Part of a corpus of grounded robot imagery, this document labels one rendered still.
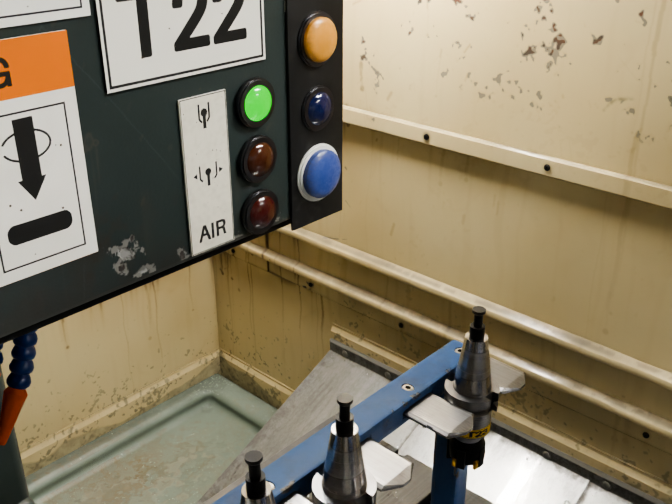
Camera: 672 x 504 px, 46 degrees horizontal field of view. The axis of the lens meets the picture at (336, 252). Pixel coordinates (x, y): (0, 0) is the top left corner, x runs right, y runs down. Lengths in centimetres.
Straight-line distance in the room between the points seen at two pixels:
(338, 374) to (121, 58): 131
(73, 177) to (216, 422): 159
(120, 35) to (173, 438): 158
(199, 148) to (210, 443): 150
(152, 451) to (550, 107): 117
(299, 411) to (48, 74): 130
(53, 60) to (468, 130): 98
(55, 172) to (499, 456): 118
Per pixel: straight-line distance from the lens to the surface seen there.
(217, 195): 44
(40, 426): 181
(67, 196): 39
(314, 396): 162
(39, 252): 39
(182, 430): 193
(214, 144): 43
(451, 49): 128
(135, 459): 188
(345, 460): 77
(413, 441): 151
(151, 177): 41
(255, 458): 68
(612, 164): 118
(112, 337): 180
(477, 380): 92
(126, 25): 39
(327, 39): 46
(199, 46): 41
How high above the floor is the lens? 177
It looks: 26 degrees down
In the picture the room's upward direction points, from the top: straight up
